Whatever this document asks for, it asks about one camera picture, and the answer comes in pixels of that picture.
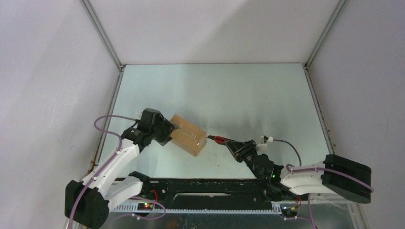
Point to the aluminium frame post left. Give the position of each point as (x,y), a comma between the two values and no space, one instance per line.
(94,19)

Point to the aluminium frame post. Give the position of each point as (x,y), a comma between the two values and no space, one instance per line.
(94,19)
(338,9)

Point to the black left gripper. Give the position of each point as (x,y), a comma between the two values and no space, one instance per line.
(167,127)

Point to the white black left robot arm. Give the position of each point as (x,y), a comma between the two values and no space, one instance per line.
(90,201)

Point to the brown cardboard express box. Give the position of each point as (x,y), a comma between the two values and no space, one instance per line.
(188,136)

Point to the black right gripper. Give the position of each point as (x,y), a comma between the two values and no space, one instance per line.
(249,146)

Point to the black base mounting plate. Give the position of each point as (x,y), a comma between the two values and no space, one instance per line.
(212,193)

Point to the aluminium frame post right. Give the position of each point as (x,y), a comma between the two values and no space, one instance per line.
(338,9)

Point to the red black utility knife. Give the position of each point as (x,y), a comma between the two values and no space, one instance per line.
(217,139)

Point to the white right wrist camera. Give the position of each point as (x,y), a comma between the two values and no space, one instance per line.
(264,143)

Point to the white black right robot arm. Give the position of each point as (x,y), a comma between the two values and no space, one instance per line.
(333,175)

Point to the grey cable duct rail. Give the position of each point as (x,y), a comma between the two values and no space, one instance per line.
(142,207)

